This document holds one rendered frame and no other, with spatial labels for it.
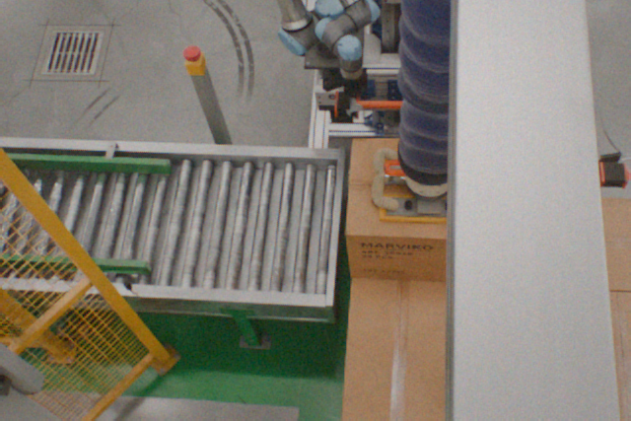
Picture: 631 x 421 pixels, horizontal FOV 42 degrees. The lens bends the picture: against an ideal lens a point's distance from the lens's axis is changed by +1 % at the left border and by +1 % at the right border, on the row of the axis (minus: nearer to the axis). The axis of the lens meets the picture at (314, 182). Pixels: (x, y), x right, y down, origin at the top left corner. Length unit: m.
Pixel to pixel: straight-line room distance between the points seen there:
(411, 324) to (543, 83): 2.59
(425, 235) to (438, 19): 1.06
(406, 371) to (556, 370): 2.60
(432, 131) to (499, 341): 1.93
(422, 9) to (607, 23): 2.76
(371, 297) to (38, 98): 2.31
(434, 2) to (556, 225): 1.46
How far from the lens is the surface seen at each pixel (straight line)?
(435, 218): 2.90
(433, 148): 2.54
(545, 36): 0.67
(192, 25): 4.75
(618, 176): 2.92
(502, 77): 0.64
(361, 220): 2.92
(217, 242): 3.39
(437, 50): 2.14
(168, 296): 3.29
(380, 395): 3.12
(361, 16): 2.81
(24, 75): 4.85
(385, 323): 3.20
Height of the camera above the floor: 3.57
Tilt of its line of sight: 61 degrees down
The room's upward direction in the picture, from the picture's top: 10 degrees counter-clockwise
